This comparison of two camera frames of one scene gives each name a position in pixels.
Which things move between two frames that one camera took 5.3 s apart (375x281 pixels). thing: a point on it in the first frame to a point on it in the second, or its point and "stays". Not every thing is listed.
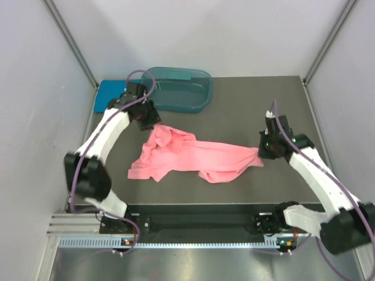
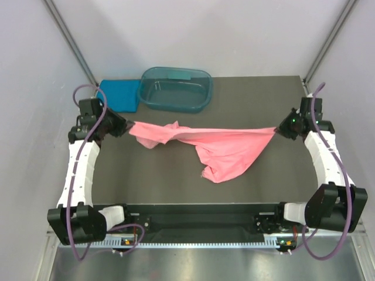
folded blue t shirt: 108,89 stays
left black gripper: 153,117 to 122,124
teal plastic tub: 179,89 stays
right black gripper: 261,152 to 282,128
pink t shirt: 167,150 to 227,155
